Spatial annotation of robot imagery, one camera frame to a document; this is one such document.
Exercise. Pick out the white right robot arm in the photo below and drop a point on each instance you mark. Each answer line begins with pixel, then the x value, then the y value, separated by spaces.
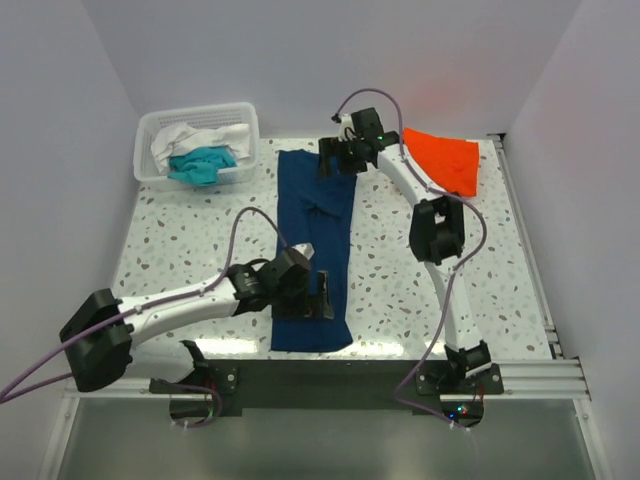
pixel 437 231

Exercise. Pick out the orange folded t shirt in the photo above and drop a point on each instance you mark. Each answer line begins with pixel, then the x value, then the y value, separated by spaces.
pixel 452 164

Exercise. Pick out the right side aluminium rail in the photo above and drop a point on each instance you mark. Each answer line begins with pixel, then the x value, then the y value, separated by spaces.
pixel 553 342

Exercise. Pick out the white plastic basket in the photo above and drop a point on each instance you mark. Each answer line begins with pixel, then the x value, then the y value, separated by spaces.
pixel 202 117

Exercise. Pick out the aluminium frame rail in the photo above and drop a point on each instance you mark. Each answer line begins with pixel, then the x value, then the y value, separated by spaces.
pixel 556 379

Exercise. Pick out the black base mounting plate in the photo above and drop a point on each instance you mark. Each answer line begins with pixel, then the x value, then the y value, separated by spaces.
pixel 230 387

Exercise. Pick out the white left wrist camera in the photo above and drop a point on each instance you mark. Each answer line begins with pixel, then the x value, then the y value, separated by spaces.
pixel 305 249

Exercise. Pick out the teal crumpled t shirt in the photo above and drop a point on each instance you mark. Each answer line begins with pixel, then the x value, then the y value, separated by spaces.
pixel 201 166

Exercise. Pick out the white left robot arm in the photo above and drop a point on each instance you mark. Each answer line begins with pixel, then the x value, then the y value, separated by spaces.
pixel 102 336

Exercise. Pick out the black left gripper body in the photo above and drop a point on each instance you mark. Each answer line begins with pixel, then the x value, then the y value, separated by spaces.
pixel 296 302

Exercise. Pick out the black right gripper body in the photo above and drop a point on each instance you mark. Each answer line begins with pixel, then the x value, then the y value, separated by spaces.
pixel 347 152

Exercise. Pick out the white crumpled t shirt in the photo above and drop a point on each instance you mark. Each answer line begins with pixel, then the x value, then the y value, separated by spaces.
pixel 180 139

